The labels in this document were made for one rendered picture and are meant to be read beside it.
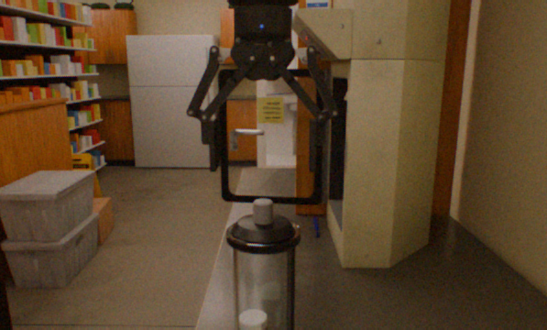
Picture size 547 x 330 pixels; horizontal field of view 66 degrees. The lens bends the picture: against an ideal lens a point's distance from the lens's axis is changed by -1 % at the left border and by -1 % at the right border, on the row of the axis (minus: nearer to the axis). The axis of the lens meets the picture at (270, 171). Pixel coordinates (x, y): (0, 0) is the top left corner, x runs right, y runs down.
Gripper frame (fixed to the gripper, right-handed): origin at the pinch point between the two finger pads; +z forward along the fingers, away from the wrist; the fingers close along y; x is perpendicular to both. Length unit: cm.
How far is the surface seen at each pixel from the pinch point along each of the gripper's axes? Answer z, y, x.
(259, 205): 5.9, 0.4, 1.4
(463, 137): 8, -60, -74
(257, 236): 9.4, 0.5, 4.2
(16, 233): 89, 162, -185
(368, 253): 28.9, -23.1, -33.2
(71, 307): 128, 121, -165
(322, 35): -19.0, -10.7, -33.2
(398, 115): -2.9, -27.4, -33.4
